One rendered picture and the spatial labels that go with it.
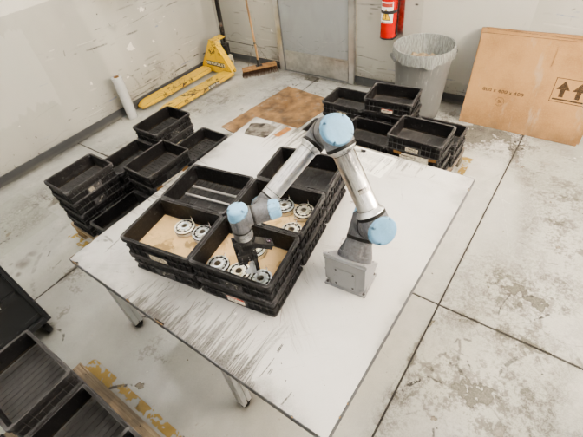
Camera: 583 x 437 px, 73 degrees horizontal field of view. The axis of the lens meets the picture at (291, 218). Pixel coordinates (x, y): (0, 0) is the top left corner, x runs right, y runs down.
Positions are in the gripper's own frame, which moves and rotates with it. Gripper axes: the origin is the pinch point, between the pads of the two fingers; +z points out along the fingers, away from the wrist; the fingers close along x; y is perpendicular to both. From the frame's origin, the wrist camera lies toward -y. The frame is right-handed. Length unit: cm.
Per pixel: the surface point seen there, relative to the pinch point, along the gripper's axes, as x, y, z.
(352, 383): 51, -20, 20
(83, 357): -50, 115, 90
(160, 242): -40, 40, 7
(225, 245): -24.4, 10.3, 6.6
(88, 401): 2, 92, 52
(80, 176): -175, 102, 41
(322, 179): -50, -49, 7
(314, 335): 27.6, -13.6, 19.6
